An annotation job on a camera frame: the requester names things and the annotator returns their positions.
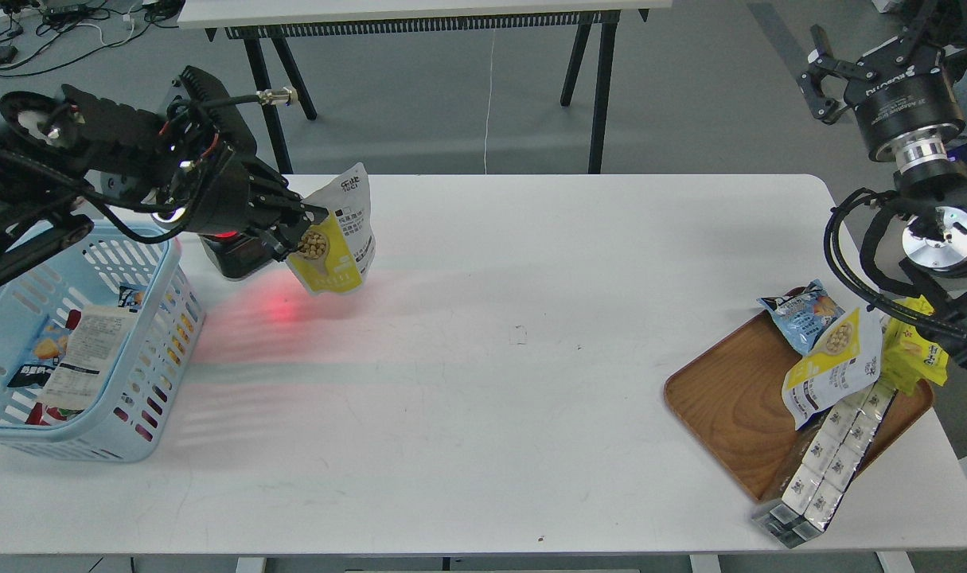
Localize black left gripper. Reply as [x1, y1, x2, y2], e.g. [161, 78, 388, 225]
[61, 65, 330, 262]

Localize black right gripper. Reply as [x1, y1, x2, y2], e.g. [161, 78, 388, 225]
[798, 1, 967, 162]

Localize yellow white snack pouch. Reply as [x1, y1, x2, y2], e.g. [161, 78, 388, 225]
[287, 162, 376, 296]
[782, 307, 884, 431]

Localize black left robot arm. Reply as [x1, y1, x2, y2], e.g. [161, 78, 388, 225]
[0, 66, 330, 287]

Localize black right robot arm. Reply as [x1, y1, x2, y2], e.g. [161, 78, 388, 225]
[798, 1, 967, 370]

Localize white label snack bag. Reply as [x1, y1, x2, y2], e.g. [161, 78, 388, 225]
[37, 306, 138, 411]

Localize blue snack bag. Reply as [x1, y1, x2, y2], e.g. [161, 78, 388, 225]
[757, 279, 844, 356]

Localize light blue plastic basket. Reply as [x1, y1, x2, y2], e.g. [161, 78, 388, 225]
[0, 222, 205, 462]

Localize yellow cartoon snack bag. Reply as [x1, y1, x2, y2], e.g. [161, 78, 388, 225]
[879, 317, 949, 396]

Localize black barcode scanner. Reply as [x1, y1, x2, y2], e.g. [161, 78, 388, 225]
[198, 231, 277, 282]

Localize white background table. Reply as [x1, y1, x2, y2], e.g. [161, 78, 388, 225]
[177, 0, 674, 175]

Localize blue chip bag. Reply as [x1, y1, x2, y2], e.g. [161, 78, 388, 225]
[6, 317, 72, 388]

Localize brown wooden tray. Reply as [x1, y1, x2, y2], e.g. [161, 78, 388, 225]
[664, 286, 934, 502]

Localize clear pack of white boxes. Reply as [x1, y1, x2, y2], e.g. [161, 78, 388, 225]
[751, 381, 898, 548]

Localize white hanging cable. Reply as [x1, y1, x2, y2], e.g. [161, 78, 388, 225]
[483, 30, 497, 175]

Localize black floor cables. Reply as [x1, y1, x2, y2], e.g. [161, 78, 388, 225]
[0, 0, 185, 79]

